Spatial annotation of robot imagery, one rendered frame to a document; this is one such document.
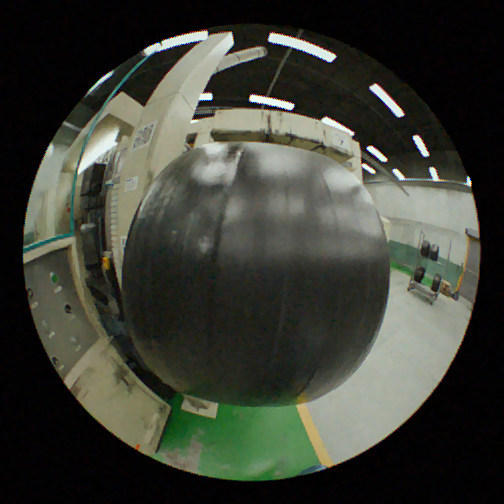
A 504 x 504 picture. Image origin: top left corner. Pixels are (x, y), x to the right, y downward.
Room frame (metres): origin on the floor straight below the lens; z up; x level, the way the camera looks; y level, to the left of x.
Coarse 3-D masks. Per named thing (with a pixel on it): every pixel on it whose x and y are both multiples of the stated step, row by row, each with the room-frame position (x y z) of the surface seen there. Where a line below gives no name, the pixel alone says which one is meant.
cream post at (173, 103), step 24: (216, 48) 0.26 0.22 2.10; (192, 72) 0.25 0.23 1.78; (168, 96) 0.24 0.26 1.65; (192, 96) 0.31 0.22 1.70; (144, 120) 0.24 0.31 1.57; (168, 120) 0.25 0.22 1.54; (168, 144) 0.29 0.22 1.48; (144, 168) 0.24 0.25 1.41; (120, 192) 0.24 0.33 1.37; (144, 192) 0.24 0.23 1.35; (120, 216) 0.24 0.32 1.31; (120, 240) 0.24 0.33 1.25; (120, 264) 0.24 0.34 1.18
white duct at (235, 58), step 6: (252, 48) 0.51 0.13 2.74; (258, 48) 0.52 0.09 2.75; (264, 48) 0.52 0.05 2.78; (234, 54) 0.52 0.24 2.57; (240, 54) 0.53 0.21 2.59; (246, 54) 0.54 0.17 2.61; (252, 54) 0.56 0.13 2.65; (258, 54) 0.57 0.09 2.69; (264, 54) 0.59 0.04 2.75; (222, 60) 0.53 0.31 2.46; (228, 60) 0.54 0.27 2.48; (234, 60) 0.56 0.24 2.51; (240, 60) 0.59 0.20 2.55; (222, 66) 0.58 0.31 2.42; (228, 66) 0.61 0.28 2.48; (216, 72) 0.62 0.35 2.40
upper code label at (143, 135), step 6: (144, 126) 0.24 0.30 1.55; (150, 126) 0.24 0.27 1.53; (138, 132) 0.24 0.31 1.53; (144, 132) 0.24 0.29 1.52; (150, 132) 0.24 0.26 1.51; (138, 138) 0.24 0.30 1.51; (144, 138) 0.24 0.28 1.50; (150, 138) 0.24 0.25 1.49; (132, 144) 0.24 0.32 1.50; (138, 144) 0.24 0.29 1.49; (144, 144) 0.24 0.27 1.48; (132, 150) 0.24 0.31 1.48
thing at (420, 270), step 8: (424, 240) 2.01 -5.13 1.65; (424, 248) 1.89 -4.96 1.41; (432, 248) 1.58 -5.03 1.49; (416, 256) 2.15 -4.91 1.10; (424, 256) 1.88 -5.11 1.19; (432, 256) 1.52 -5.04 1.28; (448, 256) 0.88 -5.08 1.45; (440, 264) 1.16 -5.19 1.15; (416, 272) 1.99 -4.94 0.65; (424, 272) 1.83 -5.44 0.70; (416, 280) 1.92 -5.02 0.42; (440, 280) 0.98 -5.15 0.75; (408, 288) 2.11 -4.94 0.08; (416, 288) 1.79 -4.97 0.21; (432, 288) 1.18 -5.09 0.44; (440, 288) 0.87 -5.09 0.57; (432, 296) 1.11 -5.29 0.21
